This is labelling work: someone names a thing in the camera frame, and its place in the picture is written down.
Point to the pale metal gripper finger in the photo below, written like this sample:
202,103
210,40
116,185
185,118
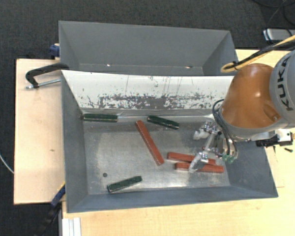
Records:
207,127
203,157

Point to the red-brown flat block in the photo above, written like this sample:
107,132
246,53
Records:
211,168
149,142
180,157

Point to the dark green flat block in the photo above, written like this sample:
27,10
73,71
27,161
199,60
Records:
124,184
163,122
100,117

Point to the grey metal bin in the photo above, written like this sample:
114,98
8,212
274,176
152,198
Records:
127,154

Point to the pale wood flat board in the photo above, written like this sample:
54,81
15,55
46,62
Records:
39,131

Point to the black cylinder on white bracket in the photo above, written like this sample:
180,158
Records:
266,142

